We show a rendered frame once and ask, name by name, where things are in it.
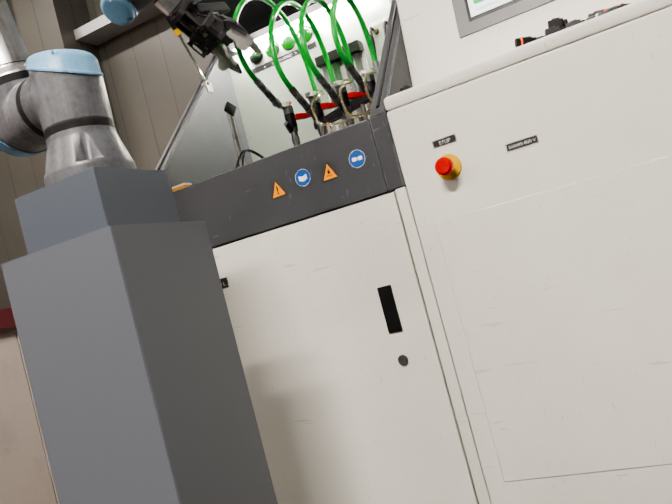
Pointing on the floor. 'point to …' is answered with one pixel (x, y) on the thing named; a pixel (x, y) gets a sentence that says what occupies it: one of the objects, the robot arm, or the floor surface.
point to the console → (551, 246)
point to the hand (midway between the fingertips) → (248, 58)
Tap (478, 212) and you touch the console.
